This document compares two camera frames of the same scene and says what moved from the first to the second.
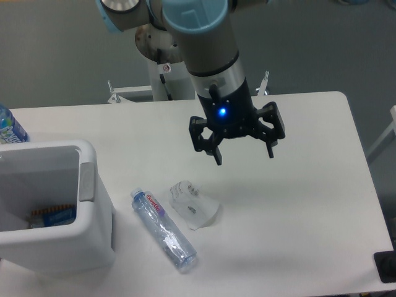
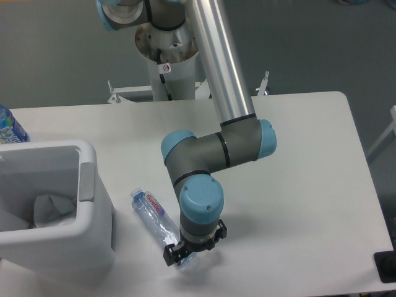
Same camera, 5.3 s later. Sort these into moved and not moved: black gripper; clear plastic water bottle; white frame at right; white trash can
Moved: black gripper
Not moved: white frame at right; clear plastic water bottle; white trash can
